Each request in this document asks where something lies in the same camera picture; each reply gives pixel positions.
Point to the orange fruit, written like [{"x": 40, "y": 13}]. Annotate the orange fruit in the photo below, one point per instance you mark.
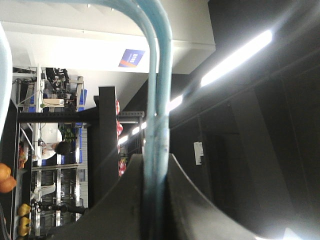
[
  {"x": 5, "y": 172},
  {"x": 8, "y": 185}
]

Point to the orange fruit upper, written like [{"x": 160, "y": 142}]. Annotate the orange fruit upper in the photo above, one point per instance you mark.
[{"x": 5, "y": 172}]

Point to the blue hanging sign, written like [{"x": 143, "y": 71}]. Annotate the blue hanging sign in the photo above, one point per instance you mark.
[{"x": 131, "y": 58}]

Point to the black wooden produce stand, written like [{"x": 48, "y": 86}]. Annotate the black wooden produce stand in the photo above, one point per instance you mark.
[{"x": 102, "y": 155}]

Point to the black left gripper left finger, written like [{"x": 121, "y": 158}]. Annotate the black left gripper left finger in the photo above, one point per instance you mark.
[{"x": 116, "y": 216}]

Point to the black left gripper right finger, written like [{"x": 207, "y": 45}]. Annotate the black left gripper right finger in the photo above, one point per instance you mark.
[{"x": 194, "y": 216}]

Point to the light blue shopping basket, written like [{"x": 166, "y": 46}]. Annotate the light blue shopping basket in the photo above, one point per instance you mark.
[{"x": 153, "y": 20}]

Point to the orange fruit lower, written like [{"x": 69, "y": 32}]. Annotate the orange fruit lower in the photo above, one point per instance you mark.
[{"x": 8, "y": 185}]

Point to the seated person dark hair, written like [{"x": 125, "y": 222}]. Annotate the seated person dark hair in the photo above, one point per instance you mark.
[{"x": 53, "y": 141}]

